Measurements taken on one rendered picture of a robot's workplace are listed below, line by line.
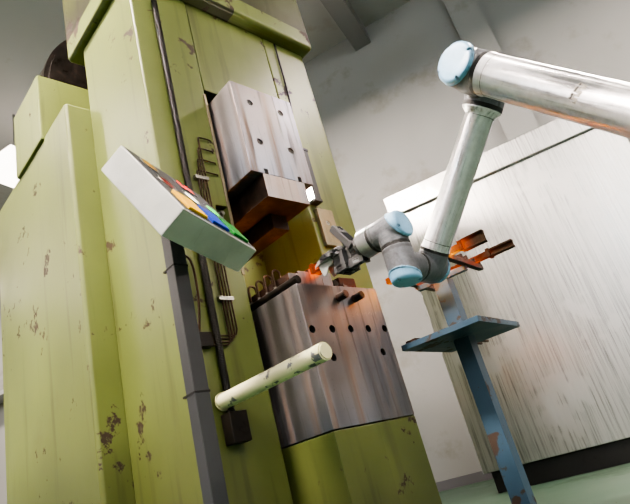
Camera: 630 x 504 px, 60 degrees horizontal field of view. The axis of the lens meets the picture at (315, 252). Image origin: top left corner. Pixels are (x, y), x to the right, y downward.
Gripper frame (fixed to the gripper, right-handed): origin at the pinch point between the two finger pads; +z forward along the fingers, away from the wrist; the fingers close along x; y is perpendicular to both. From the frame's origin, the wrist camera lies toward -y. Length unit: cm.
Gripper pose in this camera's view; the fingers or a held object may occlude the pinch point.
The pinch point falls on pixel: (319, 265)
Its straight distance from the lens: 184.0
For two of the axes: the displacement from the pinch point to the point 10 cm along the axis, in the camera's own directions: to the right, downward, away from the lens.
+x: 7.2, 0.9, 6.9
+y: 2.3, 9.0, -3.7
